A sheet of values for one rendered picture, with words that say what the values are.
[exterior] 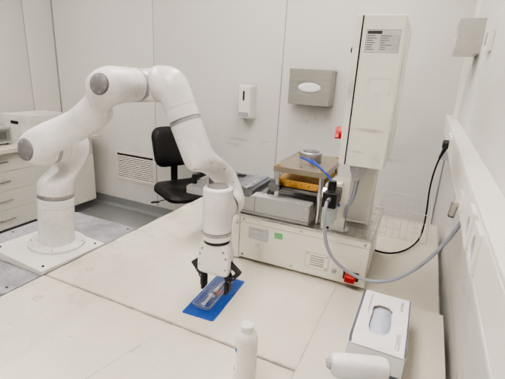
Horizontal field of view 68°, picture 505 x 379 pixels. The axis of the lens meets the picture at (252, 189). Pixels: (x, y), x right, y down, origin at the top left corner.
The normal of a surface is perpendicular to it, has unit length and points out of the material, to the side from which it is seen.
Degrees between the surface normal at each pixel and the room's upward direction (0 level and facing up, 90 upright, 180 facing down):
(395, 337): 5
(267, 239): 90
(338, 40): 90
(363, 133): 90
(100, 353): 0
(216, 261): 90
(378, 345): 3
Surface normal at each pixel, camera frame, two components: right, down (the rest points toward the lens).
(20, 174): 0.90, 0.18
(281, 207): -0.41, 0.26
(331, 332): 0.05, -0.95
